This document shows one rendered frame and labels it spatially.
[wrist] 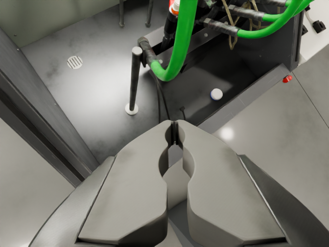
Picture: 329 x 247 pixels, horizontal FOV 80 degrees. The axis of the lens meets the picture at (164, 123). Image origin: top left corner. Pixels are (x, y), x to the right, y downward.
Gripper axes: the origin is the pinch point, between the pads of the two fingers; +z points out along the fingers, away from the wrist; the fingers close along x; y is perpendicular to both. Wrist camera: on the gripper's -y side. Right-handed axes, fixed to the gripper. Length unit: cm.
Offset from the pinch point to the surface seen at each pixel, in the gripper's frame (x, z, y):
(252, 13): 18.3, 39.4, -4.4
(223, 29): 11.4, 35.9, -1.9
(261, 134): 74, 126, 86
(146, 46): -4.1, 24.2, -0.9
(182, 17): 0.9, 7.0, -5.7
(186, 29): 1.2, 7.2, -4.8
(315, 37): 46, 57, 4
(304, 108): 119, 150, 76
